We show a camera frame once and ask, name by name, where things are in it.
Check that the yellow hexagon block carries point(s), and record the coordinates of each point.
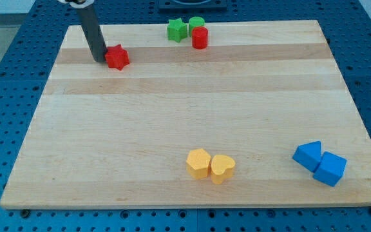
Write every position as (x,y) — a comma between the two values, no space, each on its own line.
(198,163)

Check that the yellow heart block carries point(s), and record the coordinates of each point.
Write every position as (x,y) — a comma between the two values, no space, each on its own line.
(222,168)

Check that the red cylinder block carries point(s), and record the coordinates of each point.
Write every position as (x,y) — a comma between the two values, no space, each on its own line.
(199,37)

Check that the green star block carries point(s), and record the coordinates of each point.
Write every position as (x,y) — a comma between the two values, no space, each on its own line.
(176,30)

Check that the light wooden board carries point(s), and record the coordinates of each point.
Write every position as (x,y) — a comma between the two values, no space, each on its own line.
(102,138)

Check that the red star block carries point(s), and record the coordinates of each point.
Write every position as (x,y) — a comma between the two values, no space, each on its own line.
(117,57)

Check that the green cylinder block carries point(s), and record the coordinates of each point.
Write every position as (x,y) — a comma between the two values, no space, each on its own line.
(195,22)

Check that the grey cylindrical pointer rod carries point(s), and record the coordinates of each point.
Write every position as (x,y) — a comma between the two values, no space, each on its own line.
(92,31)

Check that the blue triangle block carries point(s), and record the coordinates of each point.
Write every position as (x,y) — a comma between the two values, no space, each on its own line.
(308,155)

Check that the blue cube block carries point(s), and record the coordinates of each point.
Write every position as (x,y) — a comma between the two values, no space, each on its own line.
(331,169)

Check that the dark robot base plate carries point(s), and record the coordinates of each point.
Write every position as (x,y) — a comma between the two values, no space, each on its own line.
(170,5)

